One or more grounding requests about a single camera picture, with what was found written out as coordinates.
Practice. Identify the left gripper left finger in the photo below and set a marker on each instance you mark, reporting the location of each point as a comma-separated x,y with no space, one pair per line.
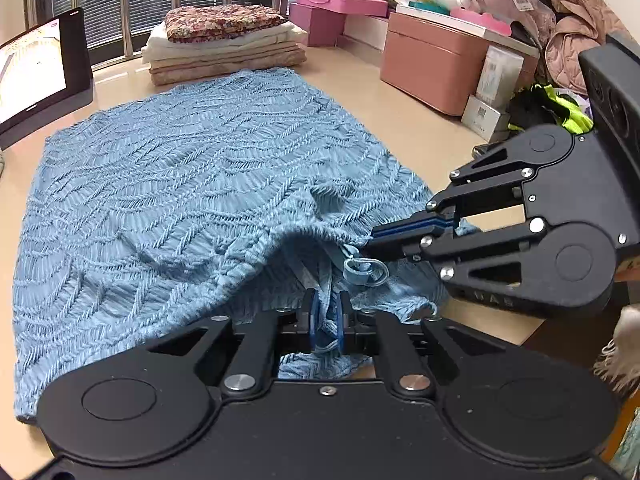
309,320

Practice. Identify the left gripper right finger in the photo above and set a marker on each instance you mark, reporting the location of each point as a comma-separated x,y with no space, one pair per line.
345,322

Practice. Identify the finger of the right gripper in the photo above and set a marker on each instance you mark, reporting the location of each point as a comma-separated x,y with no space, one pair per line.
388,249
420,220

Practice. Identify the blue knitted garment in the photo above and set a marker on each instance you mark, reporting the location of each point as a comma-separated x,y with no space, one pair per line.
227,197

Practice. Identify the neon yellow black clothing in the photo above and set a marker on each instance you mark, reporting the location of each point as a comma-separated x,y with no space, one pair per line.
539,105

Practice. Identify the white lower carton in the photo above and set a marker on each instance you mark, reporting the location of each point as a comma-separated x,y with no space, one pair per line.
487,122

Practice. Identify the white small carton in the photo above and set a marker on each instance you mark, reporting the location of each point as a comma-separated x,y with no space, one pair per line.
498,77

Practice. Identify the pink storage box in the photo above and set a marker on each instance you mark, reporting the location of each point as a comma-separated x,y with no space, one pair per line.
435,64

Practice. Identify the pink quilted jacket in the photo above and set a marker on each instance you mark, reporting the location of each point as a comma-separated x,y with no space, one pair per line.
584,25

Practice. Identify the magenta small box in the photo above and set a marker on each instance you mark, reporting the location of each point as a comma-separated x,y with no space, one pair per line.
323,27

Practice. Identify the stack of folded beige blankets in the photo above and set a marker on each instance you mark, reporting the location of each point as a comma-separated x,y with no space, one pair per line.
171,63

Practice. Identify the pink flat box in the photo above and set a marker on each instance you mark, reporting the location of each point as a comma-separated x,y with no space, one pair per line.
377,8

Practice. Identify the floral folded cloth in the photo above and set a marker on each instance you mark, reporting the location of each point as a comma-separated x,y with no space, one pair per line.
189,24

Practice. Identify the black tablet with stand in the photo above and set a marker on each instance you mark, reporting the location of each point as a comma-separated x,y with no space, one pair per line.
45,74

